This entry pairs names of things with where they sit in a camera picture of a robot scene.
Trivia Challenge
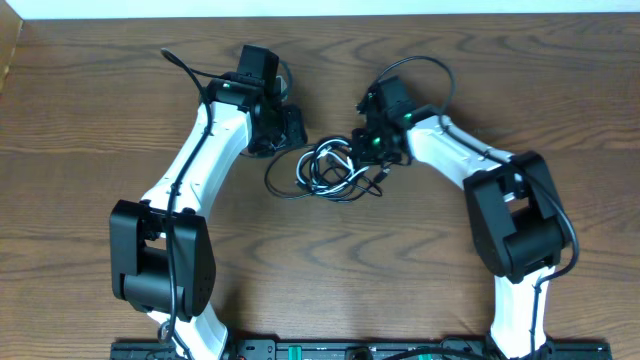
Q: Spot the thin black USB cable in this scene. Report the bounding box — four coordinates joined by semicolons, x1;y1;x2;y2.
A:
309;137;392;201

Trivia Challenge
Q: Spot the white USB cable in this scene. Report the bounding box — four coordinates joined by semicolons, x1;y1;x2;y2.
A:
295;138;372;196

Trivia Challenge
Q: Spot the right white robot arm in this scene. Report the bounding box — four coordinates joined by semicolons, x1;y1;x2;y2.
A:
352;107;579;359

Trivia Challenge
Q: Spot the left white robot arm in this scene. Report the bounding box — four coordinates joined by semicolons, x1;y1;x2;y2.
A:
109;72;306;359

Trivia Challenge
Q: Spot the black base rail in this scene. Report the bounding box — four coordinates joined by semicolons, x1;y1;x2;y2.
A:
109;337;613;360

